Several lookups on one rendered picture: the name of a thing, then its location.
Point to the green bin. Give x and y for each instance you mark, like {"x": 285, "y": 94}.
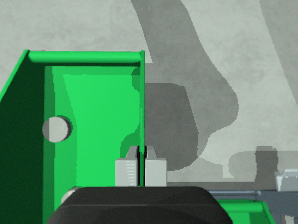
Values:
{"x": 101, "y": 94}
{"x": 247, "y": 212}

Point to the dark grey metal shelf frame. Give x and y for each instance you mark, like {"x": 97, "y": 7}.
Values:
{"x": 283, "y": 201}

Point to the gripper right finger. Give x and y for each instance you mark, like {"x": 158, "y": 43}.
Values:
{"x": 155, "y": 169}

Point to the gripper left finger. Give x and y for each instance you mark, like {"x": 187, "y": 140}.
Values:
{"x": 127, "y": 170}

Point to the grey steel disc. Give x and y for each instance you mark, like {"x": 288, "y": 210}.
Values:
{"x": 66, "y": 195}
{"x": 56, "y": 129}

